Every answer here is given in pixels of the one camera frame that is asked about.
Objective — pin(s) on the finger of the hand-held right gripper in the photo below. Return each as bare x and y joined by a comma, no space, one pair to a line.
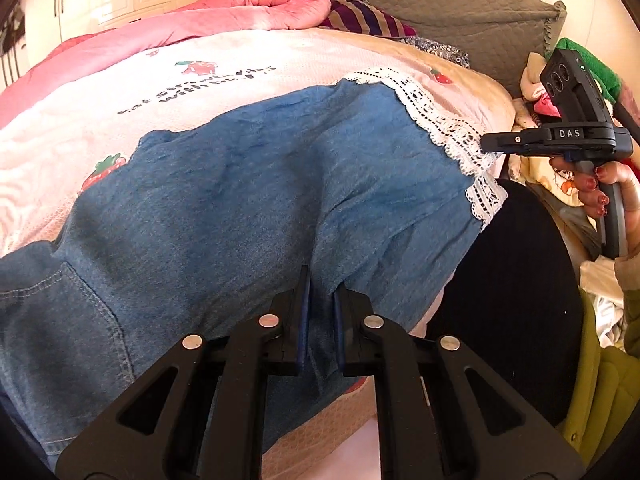
515,142

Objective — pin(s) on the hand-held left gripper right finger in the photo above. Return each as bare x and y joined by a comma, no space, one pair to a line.
340,332

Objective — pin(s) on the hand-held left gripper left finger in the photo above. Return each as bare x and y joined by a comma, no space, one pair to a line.
303,330

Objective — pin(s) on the blue denim pants lace trim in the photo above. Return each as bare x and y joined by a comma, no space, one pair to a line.
225,185

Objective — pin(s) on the person's right hand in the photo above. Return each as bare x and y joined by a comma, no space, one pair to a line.
587,187

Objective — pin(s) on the green plush cloth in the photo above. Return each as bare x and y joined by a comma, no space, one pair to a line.
602,72

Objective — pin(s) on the pink and cream clothes pile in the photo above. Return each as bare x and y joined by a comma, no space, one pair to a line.
532,95

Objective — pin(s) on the yellow cartoon print cloth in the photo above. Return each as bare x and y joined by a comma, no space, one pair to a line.
560,195

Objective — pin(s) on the dark floral cloth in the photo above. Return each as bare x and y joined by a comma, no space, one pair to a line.
440,52

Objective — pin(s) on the grey quilted headboard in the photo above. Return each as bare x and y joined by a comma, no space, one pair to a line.
450,10

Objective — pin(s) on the person's black trouser leg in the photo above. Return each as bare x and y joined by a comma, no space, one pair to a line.
505,300

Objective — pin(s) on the white crumpled cloth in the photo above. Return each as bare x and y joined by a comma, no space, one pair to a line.
602,300

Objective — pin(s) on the purple striped cloth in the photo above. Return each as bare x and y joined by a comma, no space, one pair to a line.
365,19

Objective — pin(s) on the person's green jacket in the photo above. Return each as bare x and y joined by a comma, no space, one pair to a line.
605,390

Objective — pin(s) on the strawberry printed blanket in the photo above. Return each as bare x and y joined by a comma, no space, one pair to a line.
200,75

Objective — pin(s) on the pink quilt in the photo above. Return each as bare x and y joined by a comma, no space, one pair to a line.
225,15

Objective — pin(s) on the black wall decal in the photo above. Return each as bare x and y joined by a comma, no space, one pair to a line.
11,35

